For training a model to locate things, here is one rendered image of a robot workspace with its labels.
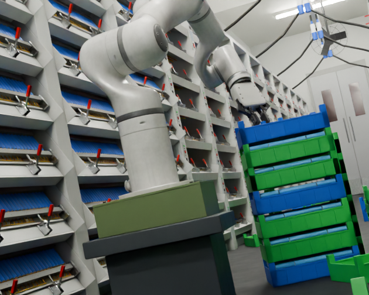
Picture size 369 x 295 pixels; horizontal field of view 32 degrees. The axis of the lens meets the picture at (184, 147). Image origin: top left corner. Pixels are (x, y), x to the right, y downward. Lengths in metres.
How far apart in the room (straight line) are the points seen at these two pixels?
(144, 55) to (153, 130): 0.18
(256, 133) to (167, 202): 0.77
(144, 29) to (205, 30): 0.64
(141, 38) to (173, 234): 0.47
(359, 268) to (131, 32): 0.92
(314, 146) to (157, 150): 0.78
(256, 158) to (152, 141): 0.69
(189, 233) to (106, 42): 0.52
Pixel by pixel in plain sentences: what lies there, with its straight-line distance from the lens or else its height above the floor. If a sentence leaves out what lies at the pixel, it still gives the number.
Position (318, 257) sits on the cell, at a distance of 2.21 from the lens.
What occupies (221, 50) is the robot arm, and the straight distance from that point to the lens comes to 2.34.
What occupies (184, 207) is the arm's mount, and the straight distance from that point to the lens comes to 1.47.
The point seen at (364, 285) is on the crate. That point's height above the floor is 0.16.
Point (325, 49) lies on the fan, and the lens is 8.40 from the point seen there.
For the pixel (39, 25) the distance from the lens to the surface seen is 2.36.
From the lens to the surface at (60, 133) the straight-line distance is 2.27.
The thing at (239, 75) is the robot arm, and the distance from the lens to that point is 2.28.
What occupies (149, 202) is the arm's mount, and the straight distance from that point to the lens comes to 1.49.
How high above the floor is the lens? 0.30
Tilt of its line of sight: 6 degrees up
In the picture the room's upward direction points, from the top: 12 degrees counter-clockwise
